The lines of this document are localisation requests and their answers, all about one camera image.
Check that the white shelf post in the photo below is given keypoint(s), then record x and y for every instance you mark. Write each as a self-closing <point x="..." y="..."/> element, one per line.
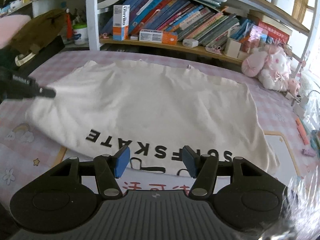
<point x="92" y="24"/>

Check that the pink soft cloth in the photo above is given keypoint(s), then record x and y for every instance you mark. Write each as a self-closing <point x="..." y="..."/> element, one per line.
<point x="9" y="27"/>

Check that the white wrist watch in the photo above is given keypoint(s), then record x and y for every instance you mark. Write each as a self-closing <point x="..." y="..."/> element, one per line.
<point x="22" y="59"/>

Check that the white jar green lid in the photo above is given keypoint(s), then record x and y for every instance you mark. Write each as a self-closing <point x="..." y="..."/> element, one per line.
<point x="80" y="33"/>

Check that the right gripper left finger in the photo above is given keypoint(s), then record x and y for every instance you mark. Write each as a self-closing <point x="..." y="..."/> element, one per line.
<point x="108" y="168"/>

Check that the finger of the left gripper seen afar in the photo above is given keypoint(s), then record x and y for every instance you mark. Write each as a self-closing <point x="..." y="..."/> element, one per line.
<point x="46" y="92"/>

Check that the white orange box lying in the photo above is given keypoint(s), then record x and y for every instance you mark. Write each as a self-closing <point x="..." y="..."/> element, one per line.
<point x="158" y="36"/>

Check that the white charger adapter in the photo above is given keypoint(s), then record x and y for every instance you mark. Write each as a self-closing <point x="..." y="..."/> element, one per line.
<point x="190" y="43"/>

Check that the row of books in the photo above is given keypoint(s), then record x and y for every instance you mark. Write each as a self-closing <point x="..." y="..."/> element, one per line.
<point x="184" y="17"/>

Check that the white printed t-shirt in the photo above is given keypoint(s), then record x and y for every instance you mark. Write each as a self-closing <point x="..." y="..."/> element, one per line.
<point x="156" y="110"/>

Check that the white orange medicine box upright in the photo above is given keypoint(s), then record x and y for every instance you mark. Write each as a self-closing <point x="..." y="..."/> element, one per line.
<point x="120" y="28"/>

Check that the purple highlighter pen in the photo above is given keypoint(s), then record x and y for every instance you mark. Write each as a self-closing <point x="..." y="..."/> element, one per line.
<point x="309" y="152"/>

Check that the pink white plush toy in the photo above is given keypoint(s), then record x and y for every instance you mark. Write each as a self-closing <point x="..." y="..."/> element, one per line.
<point x="272" y="67"/>

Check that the brown bag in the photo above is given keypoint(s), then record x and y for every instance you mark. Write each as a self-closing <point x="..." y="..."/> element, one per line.
<point x="39" y="32"/>

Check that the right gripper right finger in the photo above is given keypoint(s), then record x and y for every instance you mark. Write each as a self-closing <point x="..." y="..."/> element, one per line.
<point x="203" y="168"/>

